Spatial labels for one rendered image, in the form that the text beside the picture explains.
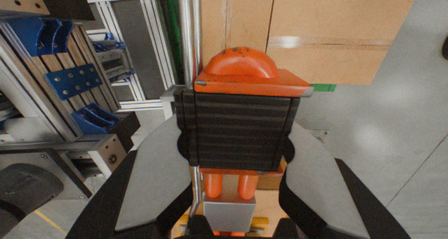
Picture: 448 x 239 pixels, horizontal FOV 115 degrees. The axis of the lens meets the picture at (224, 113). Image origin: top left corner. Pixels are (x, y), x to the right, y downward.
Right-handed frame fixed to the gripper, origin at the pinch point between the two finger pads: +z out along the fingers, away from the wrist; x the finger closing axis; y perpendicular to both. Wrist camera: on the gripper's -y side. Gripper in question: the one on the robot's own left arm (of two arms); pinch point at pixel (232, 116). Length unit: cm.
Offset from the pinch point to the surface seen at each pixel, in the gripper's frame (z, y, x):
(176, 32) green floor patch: 121, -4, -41
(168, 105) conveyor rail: 62, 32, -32
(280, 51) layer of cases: 67, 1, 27
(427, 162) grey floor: 121, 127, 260
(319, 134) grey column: 119, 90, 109
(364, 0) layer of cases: 67, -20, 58
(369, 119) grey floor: 121, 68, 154
